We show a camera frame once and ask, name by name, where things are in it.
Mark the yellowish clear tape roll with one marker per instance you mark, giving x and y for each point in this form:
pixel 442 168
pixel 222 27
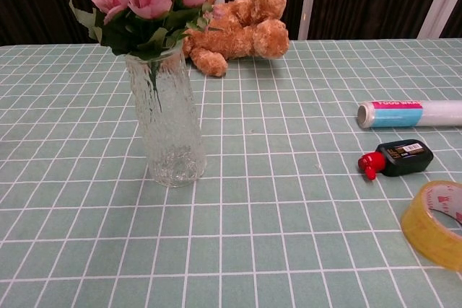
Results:
pixel 422 228

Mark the plastic food wrap roll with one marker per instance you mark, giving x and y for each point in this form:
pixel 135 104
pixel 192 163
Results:
pixel 397 115

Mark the pink artificial flower bouquet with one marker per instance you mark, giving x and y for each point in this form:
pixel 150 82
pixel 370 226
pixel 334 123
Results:
pixel 148 1

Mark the clear glass cup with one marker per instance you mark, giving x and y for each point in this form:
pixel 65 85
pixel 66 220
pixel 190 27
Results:
pixel 169 135

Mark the black bottle with red cap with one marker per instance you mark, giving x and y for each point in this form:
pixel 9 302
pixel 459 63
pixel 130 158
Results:
pixel 408 158

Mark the brown plush teddy bear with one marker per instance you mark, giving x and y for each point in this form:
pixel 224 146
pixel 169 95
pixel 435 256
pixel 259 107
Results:
pixel 249 34

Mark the green white-grid tablecloth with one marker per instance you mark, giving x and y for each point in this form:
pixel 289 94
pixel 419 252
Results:
pixel 270 214

